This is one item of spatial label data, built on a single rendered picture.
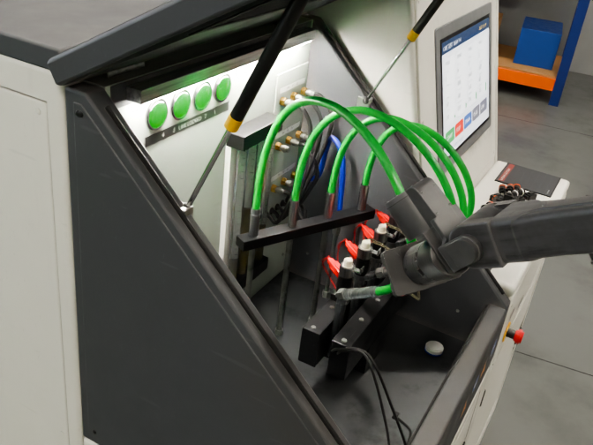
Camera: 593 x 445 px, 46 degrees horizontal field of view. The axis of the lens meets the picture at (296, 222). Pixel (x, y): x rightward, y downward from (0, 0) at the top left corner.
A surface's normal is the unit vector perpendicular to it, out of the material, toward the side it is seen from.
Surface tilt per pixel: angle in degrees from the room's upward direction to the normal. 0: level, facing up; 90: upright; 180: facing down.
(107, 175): 90
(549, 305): 0
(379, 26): 90
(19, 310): 90
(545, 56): 90
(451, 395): 0
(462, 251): 98
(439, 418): 0
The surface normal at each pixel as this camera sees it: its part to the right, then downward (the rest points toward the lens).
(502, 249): -0.67, 0.46
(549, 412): 0.11, -0.87
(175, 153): 0.87, 0.32
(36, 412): -0.48, 0.38
